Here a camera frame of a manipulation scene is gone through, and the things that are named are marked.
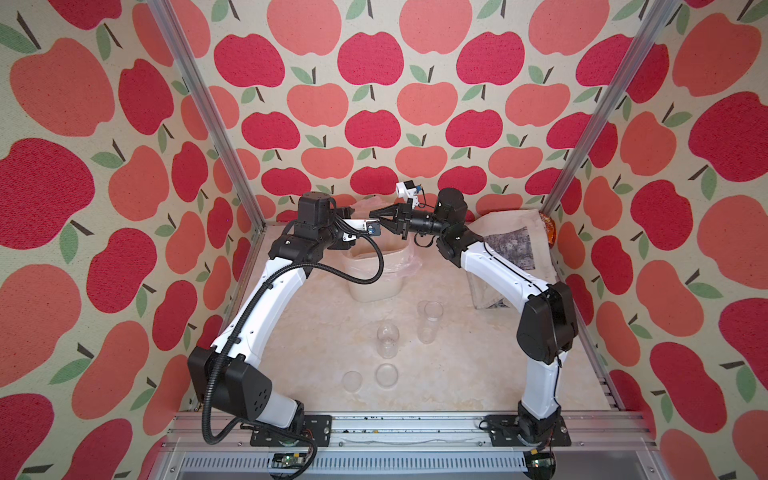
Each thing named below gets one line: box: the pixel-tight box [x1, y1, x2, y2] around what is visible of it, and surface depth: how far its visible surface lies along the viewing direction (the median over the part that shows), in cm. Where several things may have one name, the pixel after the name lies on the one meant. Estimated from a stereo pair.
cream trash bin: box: [342, 234, 413, 303], surface depth 81 cm
